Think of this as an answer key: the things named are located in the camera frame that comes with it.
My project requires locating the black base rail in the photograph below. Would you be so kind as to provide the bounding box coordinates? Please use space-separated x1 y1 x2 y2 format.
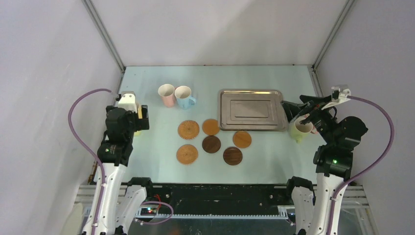
145 182 299 216

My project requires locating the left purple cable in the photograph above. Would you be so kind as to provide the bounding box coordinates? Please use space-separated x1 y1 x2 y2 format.
68 88 174 235

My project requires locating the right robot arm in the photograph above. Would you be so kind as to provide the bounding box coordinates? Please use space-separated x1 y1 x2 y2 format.
281 95 368 235

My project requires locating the light wood coaster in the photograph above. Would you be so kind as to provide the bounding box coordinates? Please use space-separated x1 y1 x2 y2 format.
232 131 252 148
202 118 220 136

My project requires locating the pink cup right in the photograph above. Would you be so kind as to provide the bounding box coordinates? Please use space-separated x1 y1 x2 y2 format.
303 114 317 134

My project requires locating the woven coaster upper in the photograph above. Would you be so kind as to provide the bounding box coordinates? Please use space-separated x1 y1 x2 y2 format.
178 120 200 140

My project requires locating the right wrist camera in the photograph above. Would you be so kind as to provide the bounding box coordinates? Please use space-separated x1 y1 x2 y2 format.
322 85 351 110

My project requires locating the dark wood coaster lower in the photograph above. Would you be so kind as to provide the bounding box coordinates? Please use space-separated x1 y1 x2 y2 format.
223 147 243 165

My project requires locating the purple cable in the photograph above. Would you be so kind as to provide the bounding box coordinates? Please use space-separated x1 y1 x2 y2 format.
325 94 395 235
68 88 174 235

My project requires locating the metal tray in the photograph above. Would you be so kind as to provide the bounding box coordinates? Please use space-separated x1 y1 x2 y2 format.
218 89 288 132

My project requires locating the blue mug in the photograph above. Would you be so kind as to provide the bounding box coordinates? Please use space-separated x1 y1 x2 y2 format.
174 86 197 110

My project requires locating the dark wood coaster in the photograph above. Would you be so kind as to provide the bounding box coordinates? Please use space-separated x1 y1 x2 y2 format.
223 147 243 165
202 136 221 154

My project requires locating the yellow mug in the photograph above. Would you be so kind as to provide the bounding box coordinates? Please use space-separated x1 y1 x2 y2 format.
136 103 143 119

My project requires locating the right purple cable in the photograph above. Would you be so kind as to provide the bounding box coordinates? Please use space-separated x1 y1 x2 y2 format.
325 94 395 235

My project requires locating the green cup right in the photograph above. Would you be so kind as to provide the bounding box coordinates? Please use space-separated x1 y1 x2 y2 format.
289 117 310 143

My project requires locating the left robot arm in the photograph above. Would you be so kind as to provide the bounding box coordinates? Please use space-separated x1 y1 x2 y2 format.
82 105 155 235

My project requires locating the pink cup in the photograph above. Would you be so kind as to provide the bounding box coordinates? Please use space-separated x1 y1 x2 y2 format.
303 114 317 134
158 84 176 108

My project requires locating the dark wood coaster centre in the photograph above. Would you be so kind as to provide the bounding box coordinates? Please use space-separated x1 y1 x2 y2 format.
202 136 221 154

